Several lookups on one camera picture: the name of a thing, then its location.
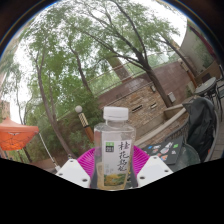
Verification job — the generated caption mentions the black jacket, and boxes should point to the black jacket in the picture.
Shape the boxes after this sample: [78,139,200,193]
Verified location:
[182,96,218,163]

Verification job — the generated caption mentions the clear drink bottle white cap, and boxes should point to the clear drink bottle white cap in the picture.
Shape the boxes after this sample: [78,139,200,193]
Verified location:
[93,106,137,191]

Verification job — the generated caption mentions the wooden lamp post by wall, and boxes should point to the wooden lamp post by wall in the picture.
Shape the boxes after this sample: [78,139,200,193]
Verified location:
[177,58,198,88]

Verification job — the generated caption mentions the globe-topped wooden lamp post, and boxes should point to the globe-topped wooden lamp post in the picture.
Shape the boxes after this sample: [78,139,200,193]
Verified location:
[74,105,95,144]

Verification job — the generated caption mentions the grey wall utility box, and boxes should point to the grey wall utility box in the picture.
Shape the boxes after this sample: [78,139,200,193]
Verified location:
[167,91,177,103]

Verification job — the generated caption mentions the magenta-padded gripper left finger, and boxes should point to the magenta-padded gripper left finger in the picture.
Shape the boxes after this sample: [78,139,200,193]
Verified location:
[54,147,96,189]

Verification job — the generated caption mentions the grey chair holding jacket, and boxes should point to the grey chair holding jacket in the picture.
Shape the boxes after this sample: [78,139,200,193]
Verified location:
[164,111,222,163]

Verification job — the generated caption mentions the orange canopy tent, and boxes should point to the orange canopy tent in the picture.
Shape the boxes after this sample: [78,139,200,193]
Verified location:
[0,117,40,152]

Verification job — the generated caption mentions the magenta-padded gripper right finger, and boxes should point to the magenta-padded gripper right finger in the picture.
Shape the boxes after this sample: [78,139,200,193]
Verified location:
[132,144,174,188]

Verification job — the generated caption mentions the dark round patio table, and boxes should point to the dark round patio table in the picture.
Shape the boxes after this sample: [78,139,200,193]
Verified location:
[194,77,218,98]

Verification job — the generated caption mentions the black laptop with stickers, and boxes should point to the black laptop with stickers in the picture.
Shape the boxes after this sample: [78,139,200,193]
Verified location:
[141,134,184,165]

